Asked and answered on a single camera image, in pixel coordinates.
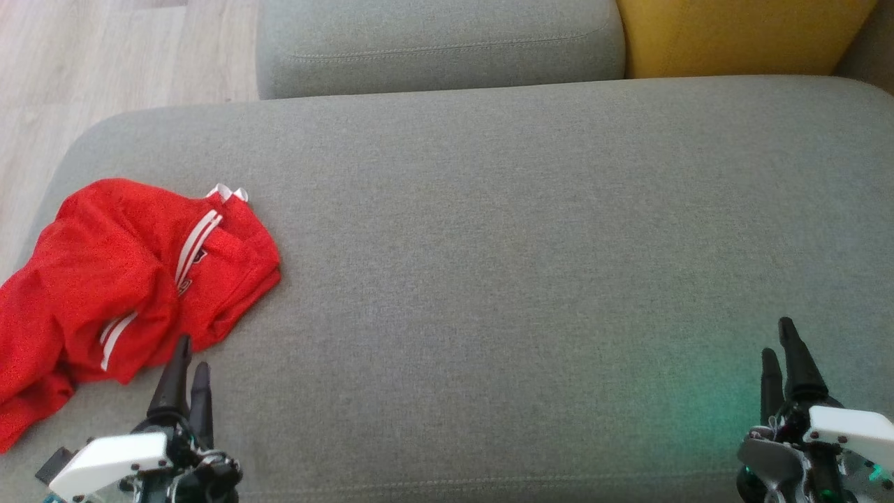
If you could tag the dark left wrist camera box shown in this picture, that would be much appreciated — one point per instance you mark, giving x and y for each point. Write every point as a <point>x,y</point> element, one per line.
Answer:
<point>54,464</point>

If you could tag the yellow sofa backrest cushion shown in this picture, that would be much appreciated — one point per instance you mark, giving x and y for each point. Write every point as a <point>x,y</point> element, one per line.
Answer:
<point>733,35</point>

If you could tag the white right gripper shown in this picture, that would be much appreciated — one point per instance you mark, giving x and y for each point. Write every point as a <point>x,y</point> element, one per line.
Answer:
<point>852,429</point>

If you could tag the large grey sofa ottoman seat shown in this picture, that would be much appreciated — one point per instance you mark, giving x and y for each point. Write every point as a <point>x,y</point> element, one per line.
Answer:
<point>524,244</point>

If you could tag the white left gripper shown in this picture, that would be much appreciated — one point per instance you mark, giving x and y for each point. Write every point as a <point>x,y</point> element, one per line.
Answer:
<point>119,461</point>

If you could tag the grey sofa seat cushion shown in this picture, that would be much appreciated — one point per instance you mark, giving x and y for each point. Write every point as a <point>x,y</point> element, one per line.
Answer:
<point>433,42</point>

